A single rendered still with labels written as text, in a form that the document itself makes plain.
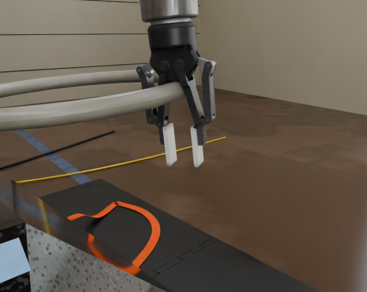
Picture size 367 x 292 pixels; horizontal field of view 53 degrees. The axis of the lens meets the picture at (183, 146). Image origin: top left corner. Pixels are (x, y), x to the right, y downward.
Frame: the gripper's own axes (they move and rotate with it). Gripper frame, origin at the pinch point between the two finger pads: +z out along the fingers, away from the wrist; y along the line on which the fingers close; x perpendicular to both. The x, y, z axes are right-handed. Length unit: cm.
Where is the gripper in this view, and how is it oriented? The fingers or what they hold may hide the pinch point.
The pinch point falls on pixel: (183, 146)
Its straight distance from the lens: 63.8
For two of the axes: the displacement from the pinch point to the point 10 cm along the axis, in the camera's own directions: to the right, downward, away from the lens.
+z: 1.0, 9.5, 2.8
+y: -9.2, -0.2, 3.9
